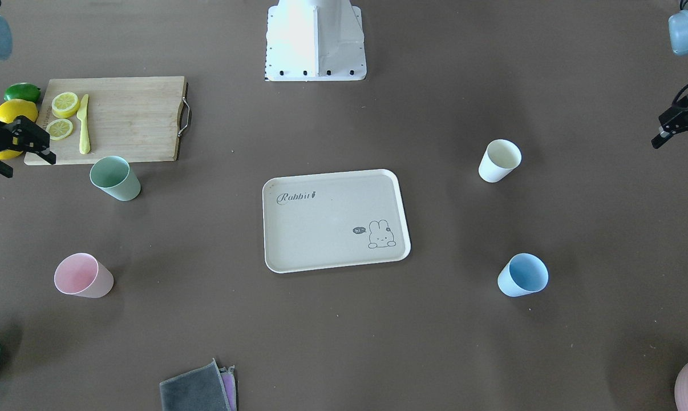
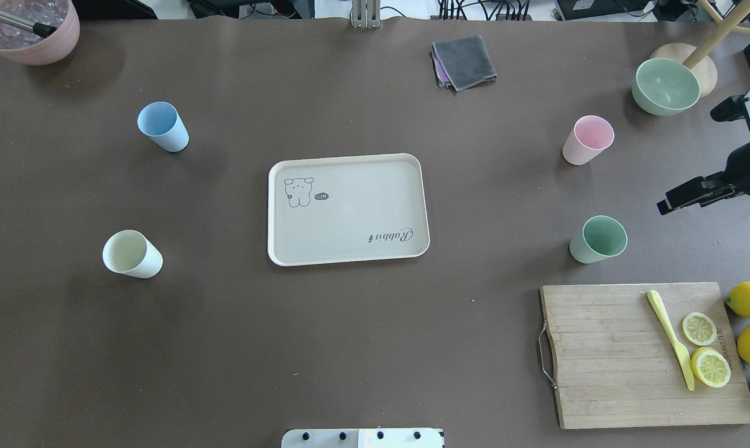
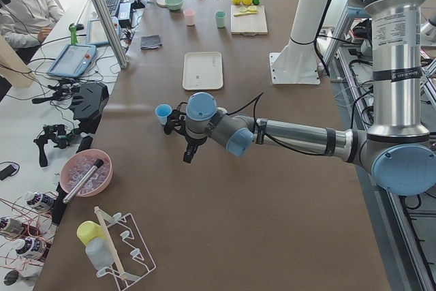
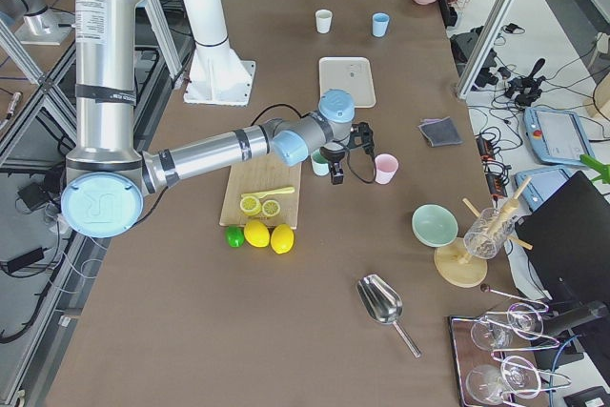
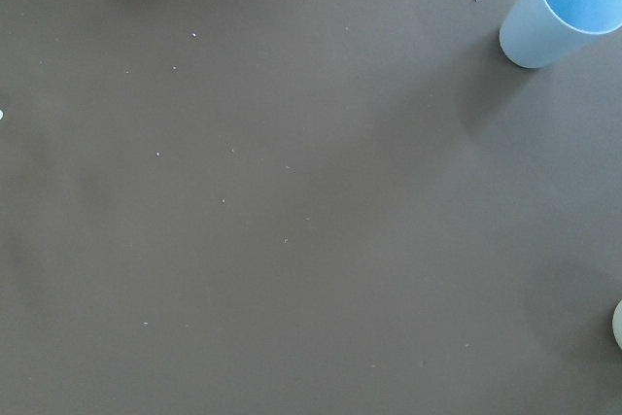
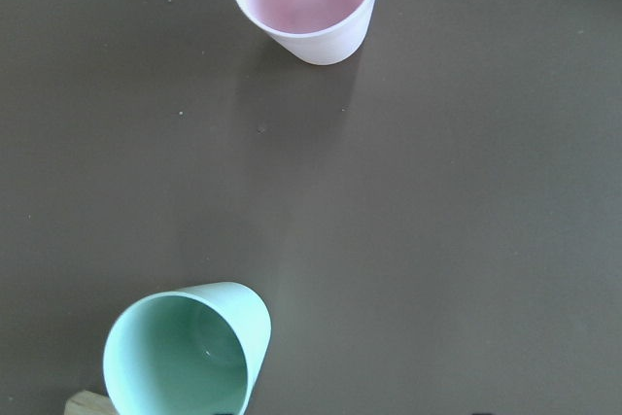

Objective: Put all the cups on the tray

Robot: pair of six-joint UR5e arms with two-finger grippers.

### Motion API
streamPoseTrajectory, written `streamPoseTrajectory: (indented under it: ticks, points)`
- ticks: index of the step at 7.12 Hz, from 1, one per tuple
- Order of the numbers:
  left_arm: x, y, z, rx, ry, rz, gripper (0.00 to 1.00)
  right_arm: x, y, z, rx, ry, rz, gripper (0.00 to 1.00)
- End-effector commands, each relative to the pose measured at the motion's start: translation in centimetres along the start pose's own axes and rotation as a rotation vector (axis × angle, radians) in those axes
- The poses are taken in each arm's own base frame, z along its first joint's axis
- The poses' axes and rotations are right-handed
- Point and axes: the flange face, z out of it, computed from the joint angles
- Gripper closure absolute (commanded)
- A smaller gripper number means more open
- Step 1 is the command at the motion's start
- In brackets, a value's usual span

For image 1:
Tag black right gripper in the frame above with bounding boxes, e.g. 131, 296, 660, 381
0, 115, 56, 179

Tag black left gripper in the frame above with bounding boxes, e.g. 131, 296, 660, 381
651, 95, 688, 149

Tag green plastic cup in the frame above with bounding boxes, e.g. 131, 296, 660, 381
90, 156, 141, 202

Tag cream rabbit print tray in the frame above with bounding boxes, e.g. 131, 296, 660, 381
261, 169, 411, 273

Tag whole lemon near board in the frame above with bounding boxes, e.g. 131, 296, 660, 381
0, 149, 24, 160

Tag lower lemon slice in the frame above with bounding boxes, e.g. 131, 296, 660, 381
45, 119, 74, 141

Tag lemon slice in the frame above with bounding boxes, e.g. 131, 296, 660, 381
45, 119, 74, 141
50, 92, 80, 119

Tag green lime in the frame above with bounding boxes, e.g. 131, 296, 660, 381
4, 82, 42, 103

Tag upper lemon slice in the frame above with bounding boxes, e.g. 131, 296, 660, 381
50, 92, 80, 119

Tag yellow plastic knife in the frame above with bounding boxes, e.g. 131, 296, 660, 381
76, 94, 91, 155

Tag bamboo cutting board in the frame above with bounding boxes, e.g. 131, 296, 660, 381
36, 76, 187, 166

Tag pink plastic cup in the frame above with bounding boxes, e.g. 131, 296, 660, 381
54, 253, 114, 297

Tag cream white plastic cup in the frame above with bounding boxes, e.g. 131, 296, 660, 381
479, 139, 522, 183

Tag blue plastic cup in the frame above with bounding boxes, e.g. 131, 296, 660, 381
497, 253, 549, 297

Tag grey folded cloth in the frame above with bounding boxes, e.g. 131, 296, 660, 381
159, 361, 229, 410

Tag purple folded cloth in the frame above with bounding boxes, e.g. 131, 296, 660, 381
219, 365, 237, 411

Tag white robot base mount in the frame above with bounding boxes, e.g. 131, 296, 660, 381
264, 1, 367, 82

